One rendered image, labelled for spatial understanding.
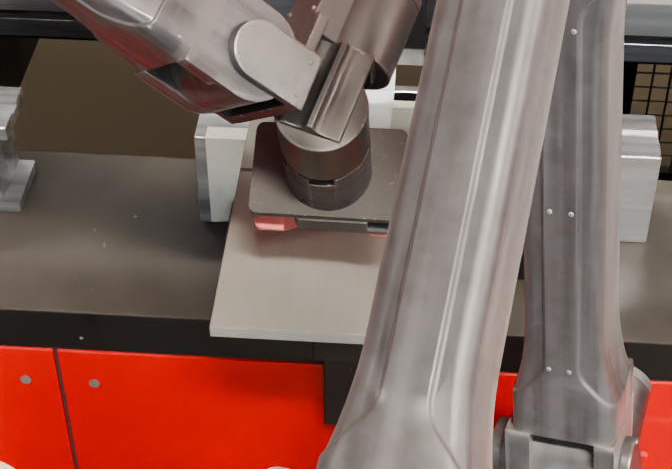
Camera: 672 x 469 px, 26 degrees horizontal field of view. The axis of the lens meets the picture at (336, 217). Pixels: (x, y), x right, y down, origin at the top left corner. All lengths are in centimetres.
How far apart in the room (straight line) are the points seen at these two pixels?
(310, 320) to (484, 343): 46
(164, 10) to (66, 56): 226
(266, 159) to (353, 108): 12
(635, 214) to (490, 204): 71
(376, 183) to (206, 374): 35
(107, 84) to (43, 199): 165
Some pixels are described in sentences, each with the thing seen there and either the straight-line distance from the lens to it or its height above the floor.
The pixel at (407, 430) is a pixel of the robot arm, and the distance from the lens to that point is 55.
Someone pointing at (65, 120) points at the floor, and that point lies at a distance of 289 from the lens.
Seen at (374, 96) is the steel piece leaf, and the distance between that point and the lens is 122.
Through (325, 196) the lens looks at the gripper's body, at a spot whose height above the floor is 112.
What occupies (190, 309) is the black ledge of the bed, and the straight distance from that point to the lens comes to 121.
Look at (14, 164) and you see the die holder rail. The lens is 135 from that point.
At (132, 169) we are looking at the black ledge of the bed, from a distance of 135.
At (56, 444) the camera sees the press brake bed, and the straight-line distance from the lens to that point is 135.
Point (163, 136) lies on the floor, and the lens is 282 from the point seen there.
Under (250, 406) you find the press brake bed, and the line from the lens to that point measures 127.
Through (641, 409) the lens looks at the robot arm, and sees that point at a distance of 101.
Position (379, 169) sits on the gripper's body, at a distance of 96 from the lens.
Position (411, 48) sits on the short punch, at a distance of 118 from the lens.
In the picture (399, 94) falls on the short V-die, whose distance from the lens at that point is 123.
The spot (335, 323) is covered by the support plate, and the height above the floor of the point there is 100.
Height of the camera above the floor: 172
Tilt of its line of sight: 41 degrees down
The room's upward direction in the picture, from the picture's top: straight up
